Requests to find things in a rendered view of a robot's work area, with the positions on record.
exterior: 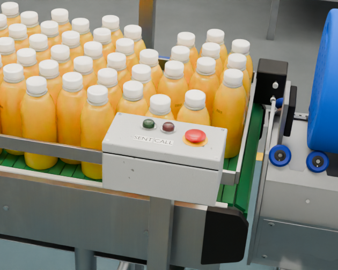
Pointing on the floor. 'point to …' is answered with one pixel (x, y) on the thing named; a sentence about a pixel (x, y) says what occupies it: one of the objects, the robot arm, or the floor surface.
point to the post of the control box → (160, 233)
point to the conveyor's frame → (108, 221)
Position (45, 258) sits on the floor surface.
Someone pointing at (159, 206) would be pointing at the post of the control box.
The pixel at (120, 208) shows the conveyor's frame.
